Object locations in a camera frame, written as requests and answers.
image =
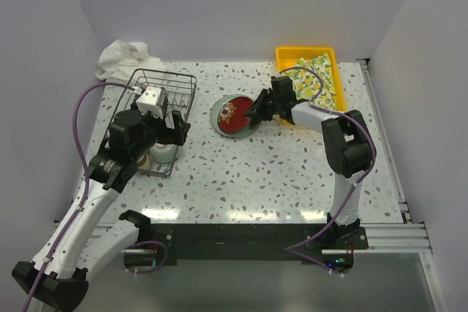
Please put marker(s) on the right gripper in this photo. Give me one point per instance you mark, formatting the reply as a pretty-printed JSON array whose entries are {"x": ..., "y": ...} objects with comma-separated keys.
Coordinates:
[{"x": 257, "y": 112}]

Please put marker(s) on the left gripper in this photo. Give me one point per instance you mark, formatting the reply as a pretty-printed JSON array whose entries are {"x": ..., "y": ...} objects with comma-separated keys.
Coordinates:
[{"x": 177, "y": 134}]

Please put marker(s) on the light green floral plate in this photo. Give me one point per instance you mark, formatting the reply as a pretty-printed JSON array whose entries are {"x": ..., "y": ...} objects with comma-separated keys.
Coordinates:
[{"x": 214, "y": 112}]

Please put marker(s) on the red floral plate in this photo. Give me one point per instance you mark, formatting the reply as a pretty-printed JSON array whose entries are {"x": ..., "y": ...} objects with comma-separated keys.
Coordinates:
[{"x": 231, "y": 118}]

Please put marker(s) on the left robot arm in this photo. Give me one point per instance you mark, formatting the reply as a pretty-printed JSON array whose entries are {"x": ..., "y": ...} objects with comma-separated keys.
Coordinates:
[{"x": 60, "y": 273}]

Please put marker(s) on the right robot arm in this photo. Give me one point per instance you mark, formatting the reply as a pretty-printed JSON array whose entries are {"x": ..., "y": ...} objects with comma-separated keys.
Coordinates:
[{"x": 349, "y": 149}]

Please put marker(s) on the light green bowl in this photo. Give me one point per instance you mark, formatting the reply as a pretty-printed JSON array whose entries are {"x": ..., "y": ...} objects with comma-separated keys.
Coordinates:
[{"x": 163, "y": 154}]

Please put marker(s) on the beige brown cup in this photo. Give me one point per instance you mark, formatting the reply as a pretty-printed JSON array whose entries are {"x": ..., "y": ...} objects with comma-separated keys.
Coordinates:
[{"x": 144, "y": 163}]

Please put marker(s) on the lemon print cloth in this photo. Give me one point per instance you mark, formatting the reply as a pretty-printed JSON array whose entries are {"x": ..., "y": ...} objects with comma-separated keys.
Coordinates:
[{"x": 313, "y": 80}]

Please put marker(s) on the white crumpled towel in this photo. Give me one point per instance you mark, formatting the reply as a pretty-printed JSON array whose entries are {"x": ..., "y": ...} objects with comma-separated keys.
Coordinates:
[{"x": 120, "y": 59}]

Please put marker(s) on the black wire dish rack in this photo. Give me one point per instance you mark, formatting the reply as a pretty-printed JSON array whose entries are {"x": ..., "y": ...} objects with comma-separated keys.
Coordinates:
[{"x": 180, "y": 92}]

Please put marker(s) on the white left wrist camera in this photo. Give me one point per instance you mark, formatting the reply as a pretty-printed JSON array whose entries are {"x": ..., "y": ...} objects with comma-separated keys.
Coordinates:
[{"x": 148, "y": 101}]

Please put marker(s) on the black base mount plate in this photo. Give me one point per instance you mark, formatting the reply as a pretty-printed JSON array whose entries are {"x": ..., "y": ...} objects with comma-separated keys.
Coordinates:
[{"x": 273, "y": 242}]

